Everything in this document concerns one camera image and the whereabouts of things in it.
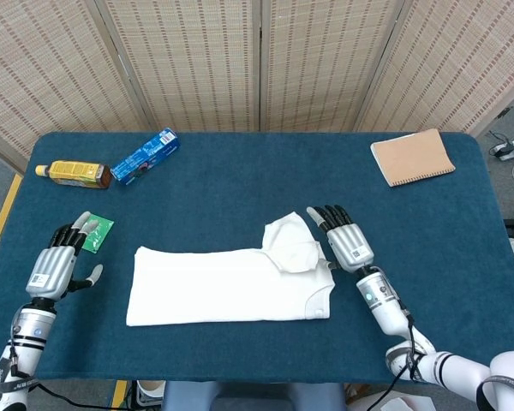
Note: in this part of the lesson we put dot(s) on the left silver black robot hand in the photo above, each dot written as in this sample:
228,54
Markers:
53,269

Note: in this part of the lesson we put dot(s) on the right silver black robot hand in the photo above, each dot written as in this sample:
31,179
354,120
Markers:
351,246

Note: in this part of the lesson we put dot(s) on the white T-shirt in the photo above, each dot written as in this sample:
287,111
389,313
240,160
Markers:
222,287

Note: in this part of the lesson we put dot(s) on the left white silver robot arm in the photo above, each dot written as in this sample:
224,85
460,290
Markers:
30,329

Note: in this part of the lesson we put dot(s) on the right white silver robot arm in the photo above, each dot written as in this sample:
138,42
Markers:
381,299

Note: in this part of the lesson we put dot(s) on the green sachet packet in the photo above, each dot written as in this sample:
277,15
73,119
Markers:
99,235

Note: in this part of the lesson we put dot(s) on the yellow floor tape strip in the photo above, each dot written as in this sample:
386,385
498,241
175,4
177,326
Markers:
119,396
2,222

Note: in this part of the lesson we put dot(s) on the yellow label tea bottle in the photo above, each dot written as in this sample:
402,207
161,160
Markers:
73,171

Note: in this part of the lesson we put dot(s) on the brown spiral notebook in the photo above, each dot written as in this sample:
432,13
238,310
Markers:
411,158

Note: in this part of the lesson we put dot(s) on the blue Oreo cookie box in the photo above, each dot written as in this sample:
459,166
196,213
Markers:
145,156

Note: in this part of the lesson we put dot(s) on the white round container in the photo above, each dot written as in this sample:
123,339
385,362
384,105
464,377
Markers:
150,391

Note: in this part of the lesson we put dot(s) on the black power plug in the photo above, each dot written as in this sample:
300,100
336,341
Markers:
502,150

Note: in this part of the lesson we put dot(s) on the woven folding screen panel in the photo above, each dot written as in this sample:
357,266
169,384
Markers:
188,64
321,64
454,64
47,64

